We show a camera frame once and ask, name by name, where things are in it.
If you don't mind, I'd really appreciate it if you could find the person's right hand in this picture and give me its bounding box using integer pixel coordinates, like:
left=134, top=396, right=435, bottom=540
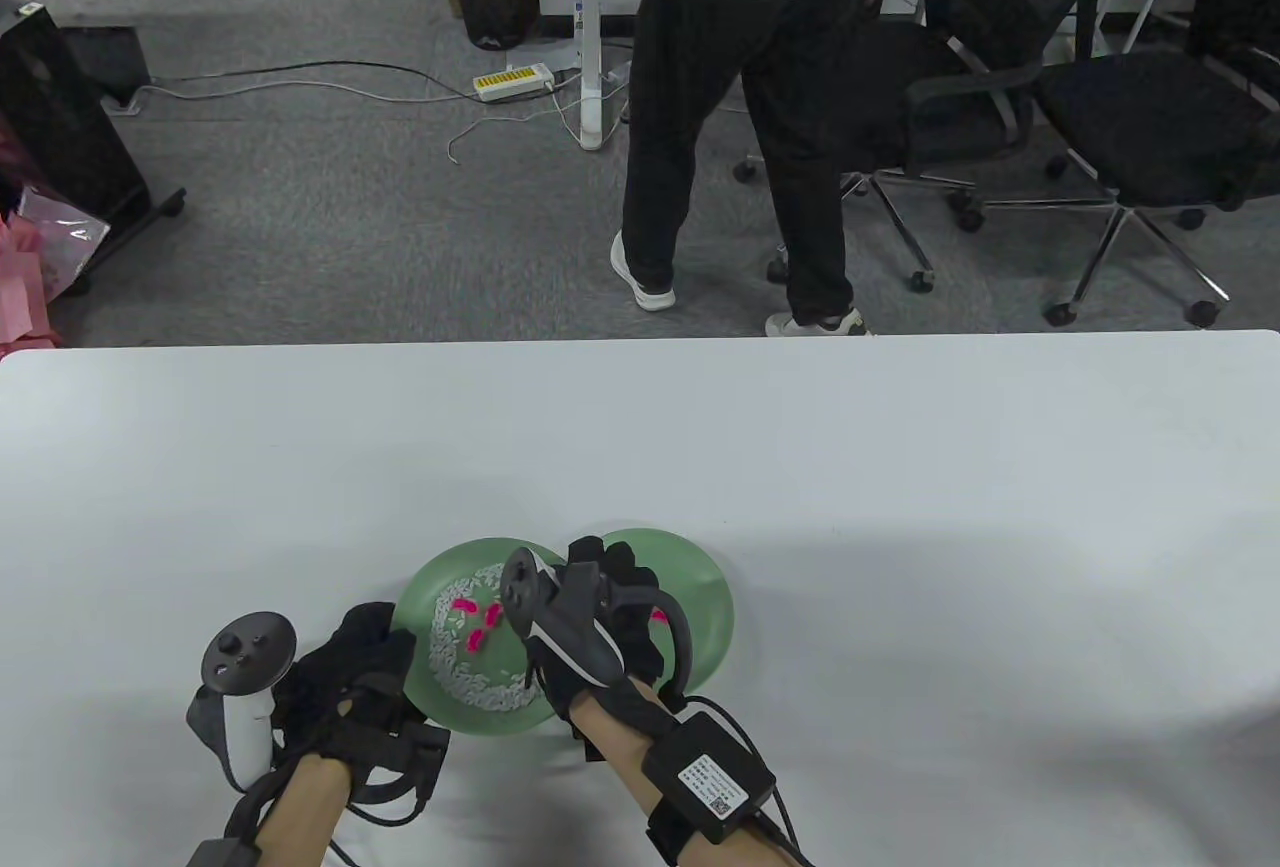
left=520, top=535, right=691, bottom=740

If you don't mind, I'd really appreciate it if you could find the person's left hand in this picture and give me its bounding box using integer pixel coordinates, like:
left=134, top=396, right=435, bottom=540
left=273, top=602, right=453, bottom=803

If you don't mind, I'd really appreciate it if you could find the green plate with rice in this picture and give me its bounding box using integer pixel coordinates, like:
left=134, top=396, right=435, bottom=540
left=390, top=539, right=571, bottom=736

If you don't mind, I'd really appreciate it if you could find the person's right forearm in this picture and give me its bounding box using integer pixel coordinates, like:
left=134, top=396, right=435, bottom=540
left=575, top=677, right=811, bottom=867

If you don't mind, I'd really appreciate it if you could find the person's left forearm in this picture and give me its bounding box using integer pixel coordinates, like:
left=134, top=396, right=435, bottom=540
left=250, top=752, right=356, bottom=867

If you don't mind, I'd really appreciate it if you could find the black right wrist sensor box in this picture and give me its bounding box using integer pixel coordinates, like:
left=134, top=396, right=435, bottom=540
left=640, top=712, right=776, bottom=843

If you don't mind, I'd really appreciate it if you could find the pink paper bag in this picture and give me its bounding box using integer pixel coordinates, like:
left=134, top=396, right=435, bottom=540
left=0, top=215, right=67, bottom=358

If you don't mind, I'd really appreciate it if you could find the pink plastic bag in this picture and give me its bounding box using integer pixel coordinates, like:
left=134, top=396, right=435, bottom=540
left=15, top=187, right=113, bottom=303

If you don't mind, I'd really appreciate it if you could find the yellow power strip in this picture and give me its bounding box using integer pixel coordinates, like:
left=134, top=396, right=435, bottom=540
left=472, top=64, right=555, bottom=104

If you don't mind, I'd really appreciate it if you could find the white desk leg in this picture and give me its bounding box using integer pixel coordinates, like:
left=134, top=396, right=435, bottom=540
left=577, top=0, right=608, bottom=151

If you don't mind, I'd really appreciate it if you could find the black rolling cabinet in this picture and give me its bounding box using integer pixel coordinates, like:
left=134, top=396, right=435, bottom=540
left=0, top=0, right=189, bottom=298

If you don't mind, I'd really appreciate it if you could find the black padded office chair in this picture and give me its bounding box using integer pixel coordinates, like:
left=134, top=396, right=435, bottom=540
left=975, top=0, right=1280, bottom=328

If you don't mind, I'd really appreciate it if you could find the ring of white rice grains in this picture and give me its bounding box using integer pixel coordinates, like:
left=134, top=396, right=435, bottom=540
left=428, top=562, right=546, bottom=713

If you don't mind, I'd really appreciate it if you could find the black left glove cable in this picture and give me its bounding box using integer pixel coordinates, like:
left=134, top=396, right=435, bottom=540
left=215, top=767, right=429, bottom=867

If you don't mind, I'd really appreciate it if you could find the black glove cable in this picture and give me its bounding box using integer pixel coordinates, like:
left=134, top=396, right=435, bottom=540
left=215, top=767, right=429, bottom=867
left=685, top=695, right=813, bottom=867

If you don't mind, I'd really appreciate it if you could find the black right glove cable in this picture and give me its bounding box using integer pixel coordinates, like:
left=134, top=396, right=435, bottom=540
left=685, top=695, right=813, bottom=867

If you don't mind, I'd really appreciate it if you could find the grey floor cable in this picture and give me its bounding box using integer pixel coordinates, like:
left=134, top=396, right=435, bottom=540
left=130, top=79, right=481, bottom=104

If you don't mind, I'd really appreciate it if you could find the black floor cable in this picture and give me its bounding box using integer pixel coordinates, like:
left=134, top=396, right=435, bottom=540
left=150, top=60, right=583, bottom=103

